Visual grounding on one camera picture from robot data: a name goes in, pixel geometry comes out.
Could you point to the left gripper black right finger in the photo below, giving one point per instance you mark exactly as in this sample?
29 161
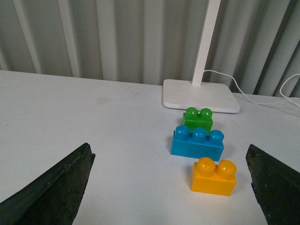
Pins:
276 187

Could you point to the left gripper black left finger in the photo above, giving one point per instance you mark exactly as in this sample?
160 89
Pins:
55 196

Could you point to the yellow two-stud block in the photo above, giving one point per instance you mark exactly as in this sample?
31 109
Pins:
207 177

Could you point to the blue three-stud block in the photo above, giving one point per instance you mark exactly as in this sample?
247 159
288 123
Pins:
197 144

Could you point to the green two-stud block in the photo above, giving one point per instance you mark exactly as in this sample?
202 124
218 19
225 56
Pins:
193 118

